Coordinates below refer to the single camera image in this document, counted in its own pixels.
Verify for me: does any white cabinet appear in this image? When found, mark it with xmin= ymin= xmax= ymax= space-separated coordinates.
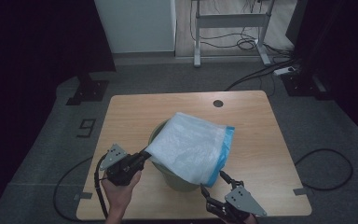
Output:
xmin=93 ymin=0 xmax=177 ymax=54

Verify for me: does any thick black floor cable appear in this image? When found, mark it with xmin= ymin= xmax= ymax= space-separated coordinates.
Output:
xmin=224 ymin=57 xmax=300 ymax=92

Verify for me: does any dark curtain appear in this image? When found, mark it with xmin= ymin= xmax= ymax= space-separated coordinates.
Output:
xmin=285 ymin=0 xmax=358 ymax=150
xmin=0 ymin=0 xmax=117 ymax=218

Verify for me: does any black floor tape mark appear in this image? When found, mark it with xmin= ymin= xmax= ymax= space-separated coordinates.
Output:
xmin=76 ymin=118 xmax=97 ymax=139

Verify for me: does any black looped floor cable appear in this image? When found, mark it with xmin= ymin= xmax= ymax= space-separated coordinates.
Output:
xmin=294 ymin=148 xmax=354 ymax=191

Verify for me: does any white bag with blue band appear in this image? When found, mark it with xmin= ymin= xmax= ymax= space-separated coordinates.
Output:
xmin=145 ymin=111 xmax=236 ymax=189

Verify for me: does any green plastic bin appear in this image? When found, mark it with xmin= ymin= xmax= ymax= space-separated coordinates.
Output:
xmin=147 ymin=119 xmax=200 ymax=193

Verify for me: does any black curved floor cable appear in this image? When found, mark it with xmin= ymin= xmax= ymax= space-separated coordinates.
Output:
xmin=52 ymin=156 xmax=93 ymax=223

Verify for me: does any grey tape strip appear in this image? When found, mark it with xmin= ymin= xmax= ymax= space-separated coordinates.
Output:
xmin=73 ymin=191 xmax=93 ymax=201
xmin=293 ymin=187 xmax=311 ymax=197

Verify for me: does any white metal desk frame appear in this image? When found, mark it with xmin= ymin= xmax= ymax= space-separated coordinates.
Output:
xmin=190 ymin=0 xmax=276 ymax=68

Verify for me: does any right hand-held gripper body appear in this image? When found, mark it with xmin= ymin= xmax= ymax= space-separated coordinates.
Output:
xmin=206 ymin=185 xmax=268 ymax=224

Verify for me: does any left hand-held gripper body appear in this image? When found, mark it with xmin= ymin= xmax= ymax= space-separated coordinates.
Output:
xmin=99 ymin=143 xmax=145 ymax=188

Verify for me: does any person's left hand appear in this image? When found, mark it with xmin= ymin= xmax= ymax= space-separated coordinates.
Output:
xmin=100 ymin=170 xmax=143 ymax=216

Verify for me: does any person's right hand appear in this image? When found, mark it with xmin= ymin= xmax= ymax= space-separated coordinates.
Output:
xmin=241 ymin=214 xmax=259 ymax=224

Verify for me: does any tangle of thin black cables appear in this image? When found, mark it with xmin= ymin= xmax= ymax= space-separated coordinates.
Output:
xmin=188 ymin=0 xmax=295 ymax=56

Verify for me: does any white power strip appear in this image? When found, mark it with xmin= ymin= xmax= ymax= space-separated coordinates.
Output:
xmin=273 ymin=65 xmax=298 ymax=77

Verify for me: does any black stand base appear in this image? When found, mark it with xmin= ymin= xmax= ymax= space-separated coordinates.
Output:
xmin=65 ymin=71 xmax=110 ymax=106
xmin=281 ymin=70 xmax=334 ymax=101

